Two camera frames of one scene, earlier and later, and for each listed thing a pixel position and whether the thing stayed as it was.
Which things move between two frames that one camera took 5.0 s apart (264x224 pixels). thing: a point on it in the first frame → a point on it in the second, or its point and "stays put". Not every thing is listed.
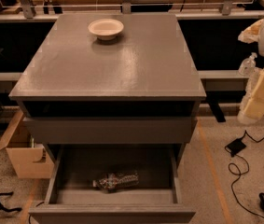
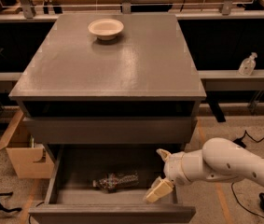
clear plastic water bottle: x=114 y=181 stays put
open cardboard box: x=30 y=161 stays put
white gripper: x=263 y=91 → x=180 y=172
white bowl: x=105 y=29 stays put
